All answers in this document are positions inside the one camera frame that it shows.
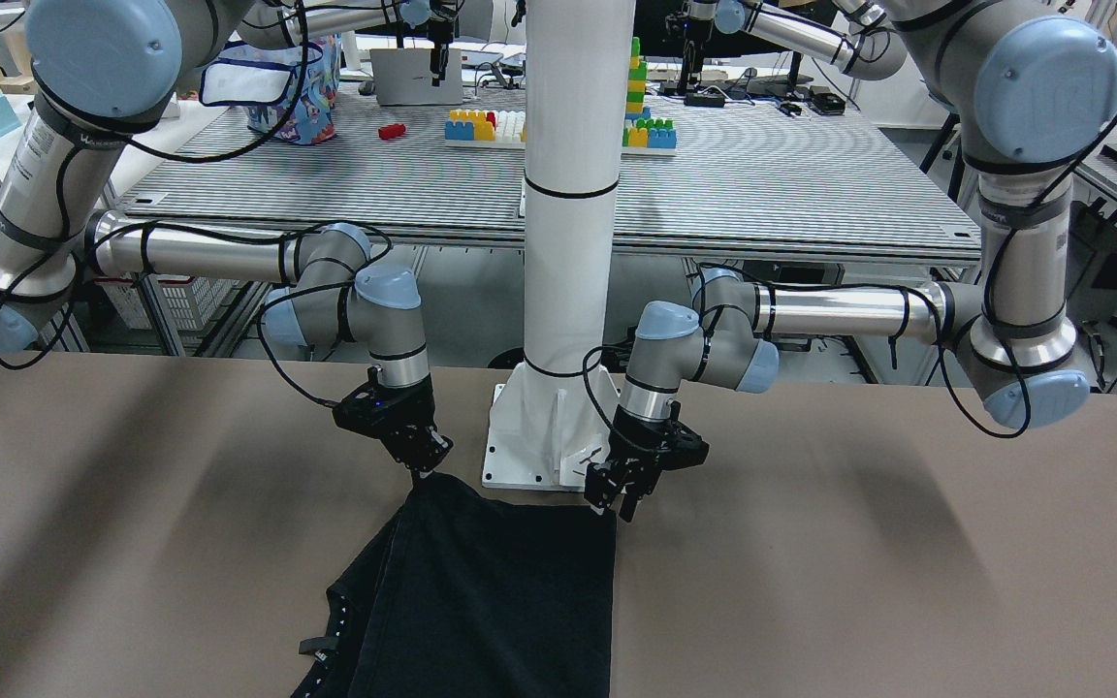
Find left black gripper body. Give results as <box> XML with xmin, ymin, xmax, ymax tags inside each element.
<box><xmin>584</xmin><ymin>402</ymin><xmax>710</xmax><ymax>500</ymax></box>

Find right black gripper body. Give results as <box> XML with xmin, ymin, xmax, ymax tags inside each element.
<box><xmin>333</xmin><ymin>377</ymin><xmax>454</xmax><ymax>474</ymax></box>

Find black t-shirt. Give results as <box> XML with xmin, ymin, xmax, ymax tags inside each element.
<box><xmin>294</xmin><ymin>474</ymin><xmax>615</xmax><ymax>697</ymax></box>

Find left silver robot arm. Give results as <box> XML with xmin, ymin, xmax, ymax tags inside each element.
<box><xmin>584</xmin><ymin>1</ymin><xmax>1117</xmax><ymax>522</ymax></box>

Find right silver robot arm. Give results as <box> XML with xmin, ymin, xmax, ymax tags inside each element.
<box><xmin>0</xmin><ymin>1</ymin><xmax>454</xmax><ymax>480</ymax></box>

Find white plastic basket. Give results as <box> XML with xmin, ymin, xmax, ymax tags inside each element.
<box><xmin>96</xmin><ymin>275</ymin><xmax>233</xmax><ymax>332</ymax></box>

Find red toy block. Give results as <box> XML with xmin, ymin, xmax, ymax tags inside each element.
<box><xmin>378</xmin><ymin>123</ymin><xmax>407</xmax><ymax>141</ymax></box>

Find toy blocks on white tray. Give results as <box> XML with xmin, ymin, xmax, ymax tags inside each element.
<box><xmin>443</xmin><ymin>108</ymin><xmax>527</xmax><ymax>149</ymax></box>

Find stacked colourful block tower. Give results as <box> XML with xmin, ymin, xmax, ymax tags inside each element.
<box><xmin>622</xmin><ymin>37</ymin><xmax>678</xmax><ymax>156</ymax></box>

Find silver laptop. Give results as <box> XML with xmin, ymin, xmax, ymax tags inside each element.
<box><xmin>369</xmin><ymin>48</ymin><xmax>464</xmax><ymax>107</ymax></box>

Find colourful fabric bag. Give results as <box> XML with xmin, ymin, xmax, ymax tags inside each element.
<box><xmin>199</xmin><ymin>35</ymin><xmax>341</xmax><ymax>145</ymax></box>

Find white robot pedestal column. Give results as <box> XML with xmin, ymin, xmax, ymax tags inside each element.
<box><xmin>483</xmin><ymin>1</ymin><xmax>634</xmax><ymax>493</ymax></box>

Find striped aluminium frame workbench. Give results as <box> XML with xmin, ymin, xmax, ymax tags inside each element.
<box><xmin>35</xmin><ymin>29</ymin><xmax>1094</xmax><ymax>388</ymax></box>

